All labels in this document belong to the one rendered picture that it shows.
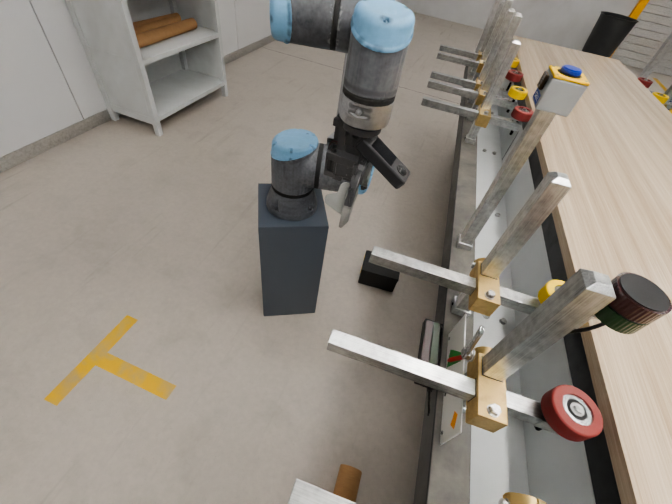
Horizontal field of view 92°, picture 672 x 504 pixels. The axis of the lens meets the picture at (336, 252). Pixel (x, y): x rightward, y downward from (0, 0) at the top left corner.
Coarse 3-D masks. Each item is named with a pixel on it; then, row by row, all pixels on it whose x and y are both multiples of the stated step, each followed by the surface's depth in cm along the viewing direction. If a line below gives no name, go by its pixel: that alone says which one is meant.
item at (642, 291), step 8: (624, 280) 39; (632, 280) 39; (640, 280) 39; (648, 280) 40; (624, 288) 38; (632, 288) 38; (640, 288) 38; (648, 288) 39; (656, 288) 39; (632, 296) 37; (640, 296) 38; (648, 296) 38; (656, 296) 38; (664, 296) 38; (608, 304) 40; (640, 304) 37; (648, 304) 37; (656, 304) 37; (664, 304) 37; (616, 312) 39; (576, 328) 43; (584, 328) 45; (592, 328) 44
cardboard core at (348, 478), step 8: (344, 464) 115; (344, 472) 113; (352, 472) 112; (360, 472) 114; (336, 480) 113; (344, 480) 111; (352, 480) 111; (336, 488) 110; (344, 488) 109; (352, 488) 109; (344, 496) 107; (352, 496) 108
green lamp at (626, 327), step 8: (600, 312) 40; (608, 312) 39; (600, 320) 41; (608, 320) 40; (616, 320) 39; (624, 320) 38; (616, 328) 40; (624, 328) 39; (632, 328) 39; (640, 328) 39
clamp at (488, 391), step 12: (480, 348) 62; (480, 360) 60; (468, 372) 62; (480, 372) 58; (480, 384) 56; (492, 384) 57; (504, 384) 57; (480, 396) 55; (492, 396) 55; (504, 396) 56; (468, 408) 57; (480, 408) 54; (504, 408) 54; (468, 420) 56; (480, 420) 54; (492, 420) 53; (504, 420) 53; (492, 432) 56
